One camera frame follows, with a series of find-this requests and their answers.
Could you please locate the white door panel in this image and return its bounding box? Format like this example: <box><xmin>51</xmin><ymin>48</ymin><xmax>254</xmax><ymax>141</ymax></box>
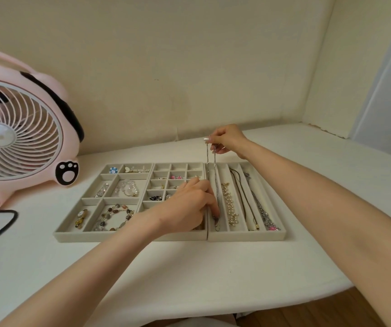
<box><xmin>350</xmin><ymin>6</ymin><xmax>391</xmax><ymax>164</ymax></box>

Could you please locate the grey earring grid tray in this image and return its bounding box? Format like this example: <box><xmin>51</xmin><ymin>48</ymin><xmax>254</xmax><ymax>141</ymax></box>
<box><xmin>137</xmin><ymin>162</ymin><xmax>209</xmax><ymax>242</ymax></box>

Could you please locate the grey bracelet tray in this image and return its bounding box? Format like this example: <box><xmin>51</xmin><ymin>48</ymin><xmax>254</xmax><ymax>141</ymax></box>
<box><xmin>53</xmin><ymin>163</ymin><xmax>155</xmax><ymax>243</ymax></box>

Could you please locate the brown cord necklace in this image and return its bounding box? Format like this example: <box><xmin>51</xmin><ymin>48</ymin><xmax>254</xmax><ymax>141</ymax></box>
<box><xmin>229</xmin><ymin>168</ymin><xmax>260</xmax><ymax>230</ymax></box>

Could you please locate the white table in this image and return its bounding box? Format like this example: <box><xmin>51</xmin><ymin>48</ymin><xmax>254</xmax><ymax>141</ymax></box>
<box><xmin>0</xmin><ymin>123</ymin><xmax>391</xmax><ymax>327</ymax></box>

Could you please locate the person's right forearm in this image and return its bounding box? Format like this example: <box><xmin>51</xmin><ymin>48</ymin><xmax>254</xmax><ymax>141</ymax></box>
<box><xmin>239</xmin><ymin>139</ymin><xmax>391</xmax><ymax>327</ymax></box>

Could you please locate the silver necklace pink charm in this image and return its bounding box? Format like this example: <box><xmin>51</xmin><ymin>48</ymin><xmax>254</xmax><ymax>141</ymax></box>
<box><xmin>244</xmin><ymin>172</ymin><xmax>280</xmax><ymax>231</ymax></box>

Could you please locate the person's left hand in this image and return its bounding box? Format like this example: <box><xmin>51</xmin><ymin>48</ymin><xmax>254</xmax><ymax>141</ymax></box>
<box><xmin>154</xmin><ymin>177</ymin><xmax>220</xmax><ymax>237</ymax></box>

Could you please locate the small pearl bead necklace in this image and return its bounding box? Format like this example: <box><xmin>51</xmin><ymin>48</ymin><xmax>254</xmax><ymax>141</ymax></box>
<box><xmin>221</xmin><ymin>183</ymin><xmax>239</xmax><ymax>226</ymax></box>

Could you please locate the person's left forearm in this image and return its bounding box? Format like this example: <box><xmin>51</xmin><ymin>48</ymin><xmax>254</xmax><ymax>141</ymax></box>
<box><xmin>0</xmin><ymin>211</ymin><xmax>164</xmax><ymax>327</ymax></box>

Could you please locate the gold round-faced ring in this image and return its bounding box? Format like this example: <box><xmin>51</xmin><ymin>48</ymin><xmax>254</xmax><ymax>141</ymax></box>
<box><xmin>74</xmin><ymin>209</ymin><xmax>89</xmax><ymax>228</ymax></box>

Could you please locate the person's right hand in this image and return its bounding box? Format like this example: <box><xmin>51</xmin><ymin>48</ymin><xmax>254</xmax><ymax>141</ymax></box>
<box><xmin>204</xmin><ymin>124</ymin><xmax>252</xmax><ymax>160</ymax></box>

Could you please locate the pink animal-shaped desk fan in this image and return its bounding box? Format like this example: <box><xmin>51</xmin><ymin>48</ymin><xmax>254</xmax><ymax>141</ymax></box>
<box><xmin>0</xmin><ymin>45</ymin><xmax>85</xmax><ymax>212</ymax></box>

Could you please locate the grey necklace tray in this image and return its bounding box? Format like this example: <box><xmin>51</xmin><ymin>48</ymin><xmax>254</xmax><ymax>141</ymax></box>
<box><xmin>204</xmin><ymin>161</ymin><xmax>287</xmax><ymax>242</ymax></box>

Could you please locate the silver chain necklace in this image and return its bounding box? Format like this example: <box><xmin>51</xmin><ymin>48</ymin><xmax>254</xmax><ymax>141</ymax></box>
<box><xmin>206</xmin><ymin>143</ymin><xmax>222</xmax><ymax>232</ymax></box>

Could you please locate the white pearl bead bracelet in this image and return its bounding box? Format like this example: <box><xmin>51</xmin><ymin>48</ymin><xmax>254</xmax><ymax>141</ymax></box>
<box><xmin>115</xmin><ymin>180</ymin><xmax>139</xmax><ymax>197</ymax></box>

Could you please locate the brown stone bead bracelet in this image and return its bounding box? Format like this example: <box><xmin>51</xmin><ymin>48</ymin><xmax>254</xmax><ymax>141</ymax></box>
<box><xmin>92</xmin><ymin>204</ymin><xmax>135</xmax><ymax>232</ymax></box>

